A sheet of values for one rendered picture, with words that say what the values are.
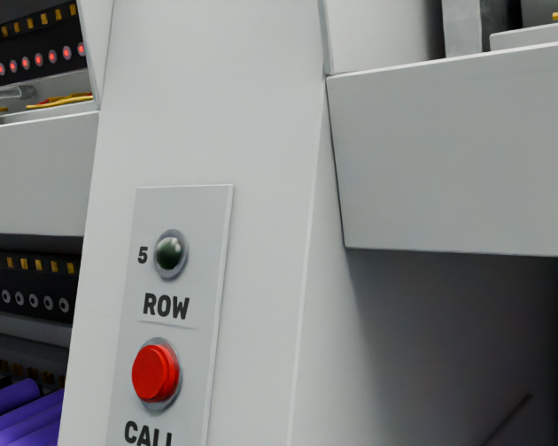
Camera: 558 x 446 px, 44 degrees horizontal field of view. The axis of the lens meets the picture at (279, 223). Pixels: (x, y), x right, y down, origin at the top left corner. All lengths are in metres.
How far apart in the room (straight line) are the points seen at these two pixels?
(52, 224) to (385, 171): 0.15
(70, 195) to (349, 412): 0.13
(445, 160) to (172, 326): 0.09
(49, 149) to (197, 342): 0.11
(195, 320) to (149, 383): 0.02
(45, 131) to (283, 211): 0.12
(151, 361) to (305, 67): 0.09
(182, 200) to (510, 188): 0.09
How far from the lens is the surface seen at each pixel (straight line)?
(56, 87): 0.40
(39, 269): 0.55
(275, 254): 0.18
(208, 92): 0.21
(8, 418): 0.46
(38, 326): 0.57
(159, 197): 0.21
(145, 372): 0.20
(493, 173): 0.16
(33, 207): 0.29
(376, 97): 0.17
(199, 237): 0.20
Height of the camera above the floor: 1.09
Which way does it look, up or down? 6 degrees up
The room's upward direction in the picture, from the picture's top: 6 degrees clockwise
